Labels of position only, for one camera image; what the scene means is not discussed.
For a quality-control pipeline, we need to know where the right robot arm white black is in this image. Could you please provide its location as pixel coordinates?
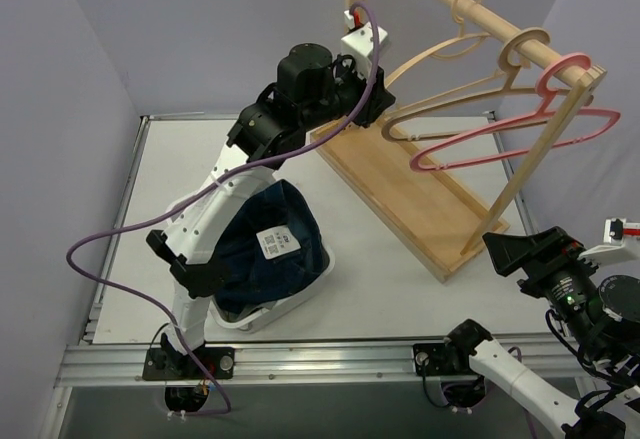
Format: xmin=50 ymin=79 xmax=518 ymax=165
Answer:
xmin=443 ymin=218 xmax=639 ymax=438

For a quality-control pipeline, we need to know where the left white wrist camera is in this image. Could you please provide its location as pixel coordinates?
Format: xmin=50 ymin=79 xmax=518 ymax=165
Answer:
xmin=340 ymin=10 xmax=374 ymax=79

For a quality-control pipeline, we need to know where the beige hanger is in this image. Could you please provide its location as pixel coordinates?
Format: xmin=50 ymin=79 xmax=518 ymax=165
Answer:
xmin=385 ymin=0 xmax=490 ymax=86
xmin=381 ymin=27 xmax=551 ymax=142

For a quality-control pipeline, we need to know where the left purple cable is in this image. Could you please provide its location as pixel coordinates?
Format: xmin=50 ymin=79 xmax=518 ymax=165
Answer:
xmin=65 ymin=1 xmax=381 ymax=416

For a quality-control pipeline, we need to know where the aluminium mounting rail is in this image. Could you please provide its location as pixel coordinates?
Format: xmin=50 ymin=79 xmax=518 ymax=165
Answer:
xmin=53 ymin=341 xmax=531 ymax=388

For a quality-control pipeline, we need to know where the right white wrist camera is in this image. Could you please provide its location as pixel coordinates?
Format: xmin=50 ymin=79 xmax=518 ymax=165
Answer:
xmin=579 ymin=218 xmax=639 ymax=266

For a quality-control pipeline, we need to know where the pink plastic hanger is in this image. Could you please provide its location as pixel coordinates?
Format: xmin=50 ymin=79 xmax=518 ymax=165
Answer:
xmin=408 ymin=51 xmax=622 ymax=174

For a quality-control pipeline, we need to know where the wooden clothes rack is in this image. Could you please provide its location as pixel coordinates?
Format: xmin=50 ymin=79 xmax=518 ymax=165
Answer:
xmin=311 ymin=0 xmax=620 ymax=282

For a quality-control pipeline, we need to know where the dark blue denim skirt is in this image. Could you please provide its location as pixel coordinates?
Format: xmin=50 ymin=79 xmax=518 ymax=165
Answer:
xmin=215 ymin=180 xmax=326 ymax=314

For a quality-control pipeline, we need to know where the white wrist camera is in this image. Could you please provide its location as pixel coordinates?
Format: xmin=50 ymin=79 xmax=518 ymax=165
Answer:
xmin=340 ymin=10 xmax=374 ymax=79
xmin=579 ymin=218 xmax=639 ymax=266

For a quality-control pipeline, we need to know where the grey pleated skirt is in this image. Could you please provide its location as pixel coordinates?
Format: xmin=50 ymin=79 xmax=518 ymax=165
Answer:
xmin=223 ymin=301 xmax=279 ymax=323

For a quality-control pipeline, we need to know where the beige hanger front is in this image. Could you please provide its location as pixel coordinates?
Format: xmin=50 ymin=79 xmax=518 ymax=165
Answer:
xmin=381 ymin=27 xmax=551 ymax=142

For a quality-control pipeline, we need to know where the white plastic basket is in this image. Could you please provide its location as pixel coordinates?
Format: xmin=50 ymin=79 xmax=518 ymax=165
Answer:
xmin=164 ymin=193 xmax=335 ymax=333

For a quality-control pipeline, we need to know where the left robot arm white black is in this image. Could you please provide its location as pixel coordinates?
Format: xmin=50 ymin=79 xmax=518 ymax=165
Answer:
xmin=146 ymin=43 xmax=395 ymax=378

